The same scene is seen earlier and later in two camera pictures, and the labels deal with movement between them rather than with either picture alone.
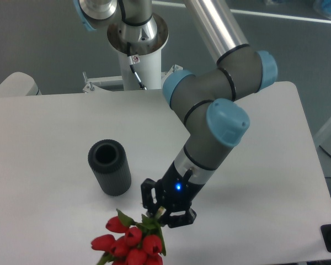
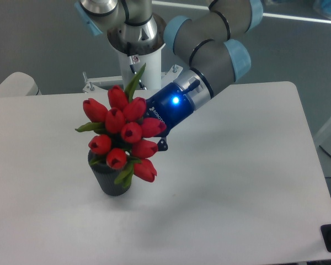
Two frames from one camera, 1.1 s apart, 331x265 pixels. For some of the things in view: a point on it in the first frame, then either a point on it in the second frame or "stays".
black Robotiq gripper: (175, 191) -> (169, 104)
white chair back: (17, 84) stays
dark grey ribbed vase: (108, 159) stays
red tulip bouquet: (139, 243) -> (123, 134)
